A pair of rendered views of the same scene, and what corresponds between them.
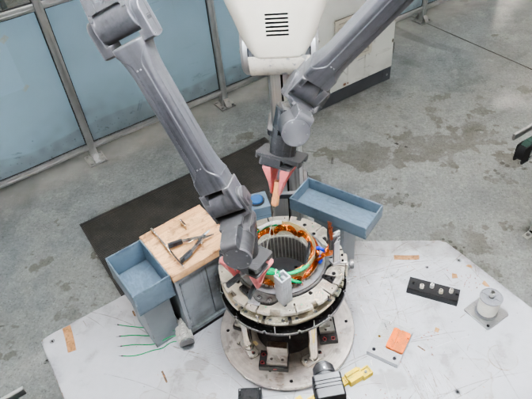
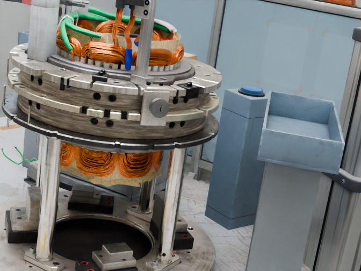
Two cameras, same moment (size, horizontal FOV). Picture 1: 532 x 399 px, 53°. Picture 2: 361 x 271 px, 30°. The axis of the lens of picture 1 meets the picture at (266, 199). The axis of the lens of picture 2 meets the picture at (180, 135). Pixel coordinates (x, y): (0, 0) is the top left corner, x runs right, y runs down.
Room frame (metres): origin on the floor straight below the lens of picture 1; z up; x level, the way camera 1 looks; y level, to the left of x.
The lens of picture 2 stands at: (0.44, -0.94, 1.30)
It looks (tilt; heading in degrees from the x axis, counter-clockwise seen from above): 17 degrees down; 59
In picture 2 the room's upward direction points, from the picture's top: 8 degrees clockwise
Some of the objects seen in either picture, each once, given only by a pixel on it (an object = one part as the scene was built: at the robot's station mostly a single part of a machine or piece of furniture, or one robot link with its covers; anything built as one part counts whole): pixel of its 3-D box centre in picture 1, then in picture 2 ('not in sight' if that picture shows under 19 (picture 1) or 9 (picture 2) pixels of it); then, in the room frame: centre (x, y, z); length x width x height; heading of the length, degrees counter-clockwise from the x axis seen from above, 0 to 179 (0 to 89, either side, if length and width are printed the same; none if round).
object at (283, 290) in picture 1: (283, 287); (43, 28); (0.75, -0.02, 1.14); 0.03 x 0.03 x 0.09; 36
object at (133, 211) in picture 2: not in sight; (144, 213); (0.98, 0.04, 0.81); 0.07 x 0.03 x 0.01; 118
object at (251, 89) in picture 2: (256, 199); (252, 89); (1.16, 0.03, 1.04); 0.04 x 0.04 x 0.01
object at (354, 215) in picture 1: (335, 234); (284, 201); (1.09, -0.20, 0.92); 0.25 x 0.11 x 0.28; 52
